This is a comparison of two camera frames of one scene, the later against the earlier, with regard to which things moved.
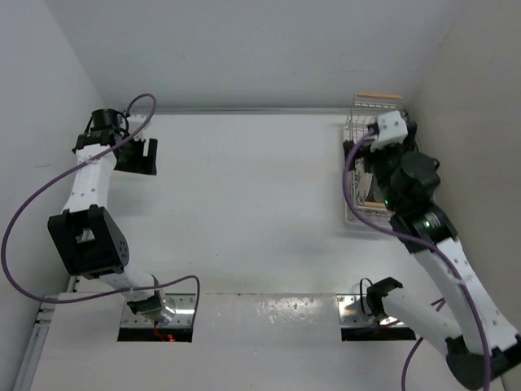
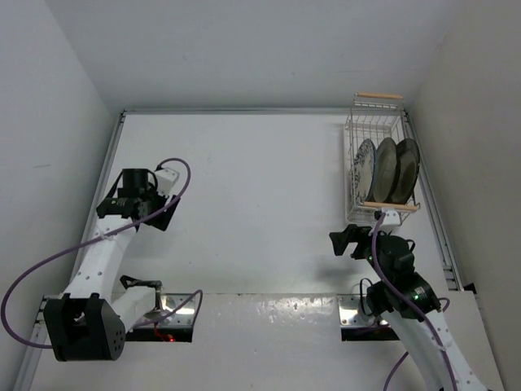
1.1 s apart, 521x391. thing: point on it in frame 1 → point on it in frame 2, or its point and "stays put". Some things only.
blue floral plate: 362,181 stays put
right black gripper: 396,148 → 358,234
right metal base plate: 356,326 stays put
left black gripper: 142,164 → 160,219
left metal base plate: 141,328 stays put
